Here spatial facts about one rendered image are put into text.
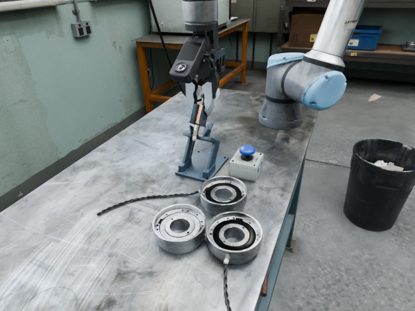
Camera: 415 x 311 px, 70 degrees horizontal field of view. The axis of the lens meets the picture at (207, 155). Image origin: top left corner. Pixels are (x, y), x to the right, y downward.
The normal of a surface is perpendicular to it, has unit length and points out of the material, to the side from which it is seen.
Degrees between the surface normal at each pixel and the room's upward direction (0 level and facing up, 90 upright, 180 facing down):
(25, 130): 90
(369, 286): 0
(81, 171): 0
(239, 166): 90
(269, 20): 90
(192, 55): 32
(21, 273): 0
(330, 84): 97
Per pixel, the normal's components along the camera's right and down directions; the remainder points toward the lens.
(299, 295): -0.03, -0.85
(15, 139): 0.91, 0.18
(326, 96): 0.37, 0.58
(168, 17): -0.41, 0.48
